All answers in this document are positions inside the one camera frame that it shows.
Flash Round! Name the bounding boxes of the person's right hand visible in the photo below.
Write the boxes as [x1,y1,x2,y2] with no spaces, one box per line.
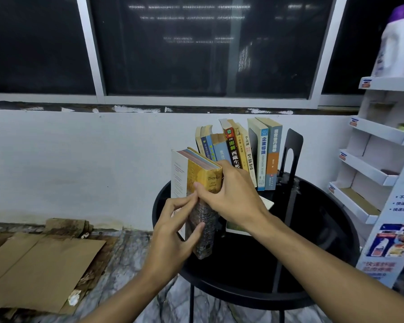
[193,160,269,230]

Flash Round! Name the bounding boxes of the person's left hand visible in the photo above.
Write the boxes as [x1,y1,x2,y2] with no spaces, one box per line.
[148,194,206,280]

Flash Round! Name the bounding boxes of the yellow hardcover book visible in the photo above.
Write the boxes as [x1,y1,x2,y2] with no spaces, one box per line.
[171,147,223,260]

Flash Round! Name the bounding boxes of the person's right forearm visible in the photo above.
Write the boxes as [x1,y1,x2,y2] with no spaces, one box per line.
[251,208,404,323]

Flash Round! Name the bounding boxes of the person's left forearm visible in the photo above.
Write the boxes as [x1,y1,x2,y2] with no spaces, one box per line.
[87,262,182,323]

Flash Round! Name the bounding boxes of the white flat booklet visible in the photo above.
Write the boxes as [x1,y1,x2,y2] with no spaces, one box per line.
[225,196,275,237]

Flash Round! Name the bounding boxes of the black round side table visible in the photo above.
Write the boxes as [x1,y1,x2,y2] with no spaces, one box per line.
[152,171,361,323]

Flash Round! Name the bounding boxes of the row of upright paperbacks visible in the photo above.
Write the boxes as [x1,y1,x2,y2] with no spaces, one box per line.
[195,117,283,192]

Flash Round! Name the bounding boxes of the black metal bookend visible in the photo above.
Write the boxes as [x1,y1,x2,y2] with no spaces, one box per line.
[277,128,304,186]

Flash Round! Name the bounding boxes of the brown cardboard sheets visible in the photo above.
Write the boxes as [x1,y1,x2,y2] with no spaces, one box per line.
[0,218,107,315]

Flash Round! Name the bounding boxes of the white cardboard display shelf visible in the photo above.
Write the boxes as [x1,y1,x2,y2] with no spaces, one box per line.
[327,75,404,289]

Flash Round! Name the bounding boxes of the white bottle purple cap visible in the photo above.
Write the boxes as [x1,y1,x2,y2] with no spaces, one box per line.
[371,4,404,78]

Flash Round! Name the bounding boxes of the grey aluminium window frame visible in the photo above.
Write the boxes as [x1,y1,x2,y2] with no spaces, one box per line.
[0,0,365,110]

